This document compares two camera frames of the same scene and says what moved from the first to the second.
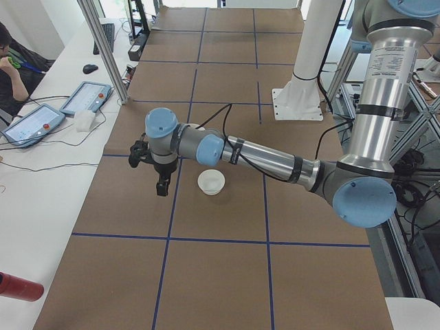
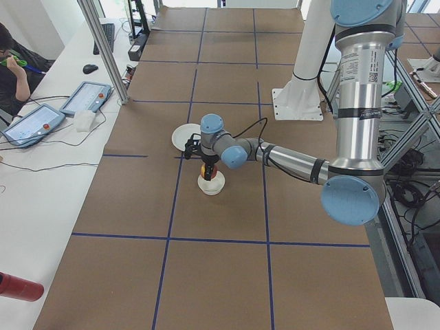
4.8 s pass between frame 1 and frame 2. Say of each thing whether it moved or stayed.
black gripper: moved
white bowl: stayed
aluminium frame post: stayed
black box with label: stayed
